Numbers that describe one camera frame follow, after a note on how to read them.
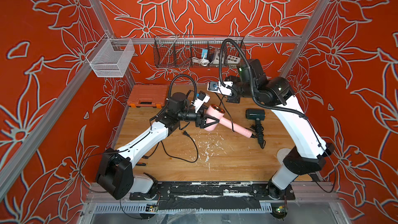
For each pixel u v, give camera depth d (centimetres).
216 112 63
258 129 92
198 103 63
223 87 51
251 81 43
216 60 90
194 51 101
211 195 73
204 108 69
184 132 93
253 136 68
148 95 107
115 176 41
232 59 95
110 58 76
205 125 63
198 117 62
